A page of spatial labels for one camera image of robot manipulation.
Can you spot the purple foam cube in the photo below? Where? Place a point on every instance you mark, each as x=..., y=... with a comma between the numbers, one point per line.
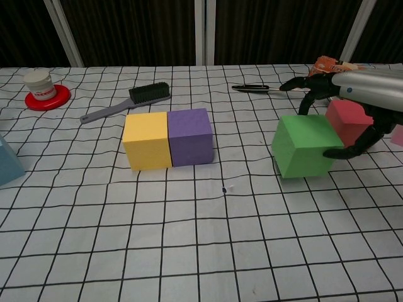
x=190, y=138

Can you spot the light blue foam cube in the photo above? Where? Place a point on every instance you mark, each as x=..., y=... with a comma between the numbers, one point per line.
x=9, y=163

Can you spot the green foam cube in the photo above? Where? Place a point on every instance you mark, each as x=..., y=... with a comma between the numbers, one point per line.
x=302, y=148

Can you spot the white black-grid tablecloth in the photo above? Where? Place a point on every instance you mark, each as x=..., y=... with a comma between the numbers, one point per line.
x=201, y=245

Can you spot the red round disc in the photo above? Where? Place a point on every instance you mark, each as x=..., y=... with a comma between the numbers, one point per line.
x=60, y=101

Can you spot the orange biscuit box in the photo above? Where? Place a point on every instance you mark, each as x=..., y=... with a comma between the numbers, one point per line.
x=324, y=64

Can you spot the grey brush black bristles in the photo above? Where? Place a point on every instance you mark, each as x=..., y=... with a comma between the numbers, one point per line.
x=100, y=114

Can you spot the yellow foam cube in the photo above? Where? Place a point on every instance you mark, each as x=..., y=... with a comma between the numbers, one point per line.
x=146, y=144

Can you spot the red foam cube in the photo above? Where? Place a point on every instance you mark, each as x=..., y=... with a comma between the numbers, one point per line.
x=349, y=122

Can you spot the pink foam cube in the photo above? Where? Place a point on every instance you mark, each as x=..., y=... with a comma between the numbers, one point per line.
x=398, y=136

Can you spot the white plastic jar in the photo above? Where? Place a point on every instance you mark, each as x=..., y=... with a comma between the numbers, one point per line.
x=39, y=83

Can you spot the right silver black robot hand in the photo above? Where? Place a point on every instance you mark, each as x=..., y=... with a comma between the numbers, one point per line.
x=371, y=88

